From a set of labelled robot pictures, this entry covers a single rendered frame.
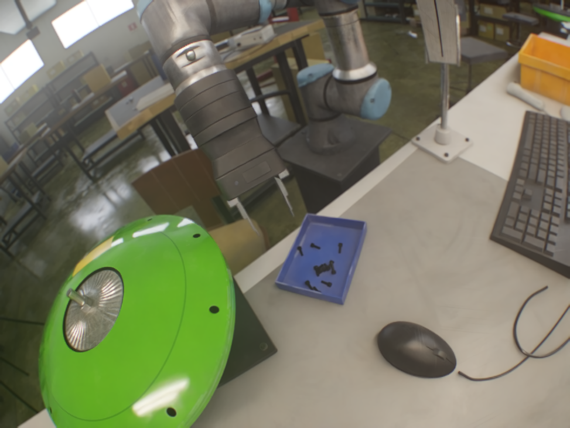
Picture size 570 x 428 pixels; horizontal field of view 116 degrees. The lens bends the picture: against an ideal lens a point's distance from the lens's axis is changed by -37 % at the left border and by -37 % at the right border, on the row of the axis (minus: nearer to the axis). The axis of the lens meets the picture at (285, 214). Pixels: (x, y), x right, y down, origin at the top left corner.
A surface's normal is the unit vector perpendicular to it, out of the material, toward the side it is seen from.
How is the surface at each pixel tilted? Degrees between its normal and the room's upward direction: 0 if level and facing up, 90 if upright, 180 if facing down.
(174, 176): 90
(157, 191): 90
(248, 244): 0
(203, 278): 24
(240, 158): 59
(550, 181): 6
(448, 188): 0
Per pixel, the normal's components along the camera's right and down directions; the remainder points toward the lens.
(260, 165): 0.25, 0.20
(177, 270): 0.05, -0.77
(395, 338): -0.52, -0.58
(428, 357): -0.28, -0.16
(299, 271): -0.28, -0.66
